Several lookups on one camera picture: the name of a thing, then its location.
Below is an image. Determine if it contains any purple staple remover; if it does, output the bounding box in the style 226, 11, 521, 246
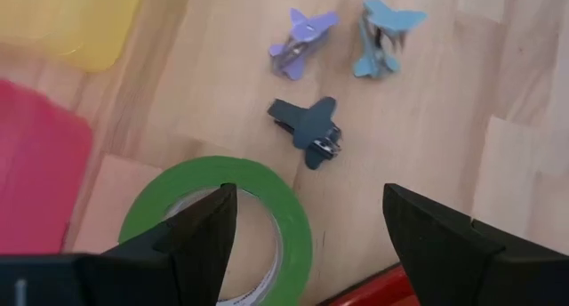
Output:
268, 7, 341, 81

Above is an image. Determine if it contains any light blue staple remover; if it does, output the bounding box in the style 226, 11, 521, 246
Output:
353, 0, 428, 79

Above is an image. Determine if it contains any dark grey staple remover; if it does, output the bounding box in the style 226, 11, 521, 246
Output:
266, 96, 342, 171

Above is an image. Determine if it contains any red stapler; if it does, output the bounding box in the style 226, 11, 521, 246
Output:
317, 263, 421, 306

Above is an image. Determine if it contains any green tape roll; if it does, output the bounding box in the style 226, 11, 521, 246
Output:
117, 155, 314, 306

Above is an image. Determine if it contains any yellow translucent plastic bin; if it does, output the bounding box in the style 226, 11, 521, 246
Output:
0, 0, 144, 73

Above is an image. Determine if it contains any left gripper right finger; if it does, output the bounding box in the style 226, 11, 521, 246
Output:
382, 183, 569, 306

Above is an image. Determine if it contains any pink translucent plastic bin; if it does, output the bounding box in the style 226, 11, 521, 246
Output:
0, 78, 94, 256

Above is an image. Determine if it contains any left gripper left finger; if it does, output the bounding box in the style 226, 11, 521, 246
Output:
0, 182, 238, 306

